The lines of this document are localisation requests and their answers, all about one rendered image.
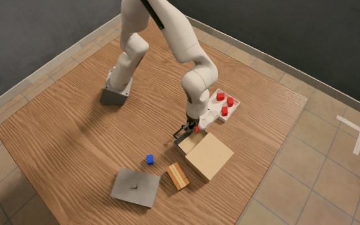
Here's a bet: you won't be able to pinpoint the grey lid with small knob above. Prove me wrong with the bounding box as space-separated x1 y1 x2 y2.
110 167 160 208

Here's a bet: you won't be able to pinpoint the light wooden cabinet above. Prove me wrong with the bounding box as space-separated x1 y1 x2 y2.
173 128 234 183

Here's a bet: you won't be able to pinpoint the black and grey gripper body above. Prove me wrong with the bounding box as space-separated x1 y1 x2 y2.
186 112 200 125

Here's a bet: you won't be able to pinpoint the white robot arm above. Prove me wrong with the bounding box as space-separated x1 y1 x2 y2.
110 0 219 131

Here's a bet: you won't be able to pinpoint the blue block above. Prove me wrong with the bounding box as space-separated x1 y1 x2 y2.
147 155 154 165

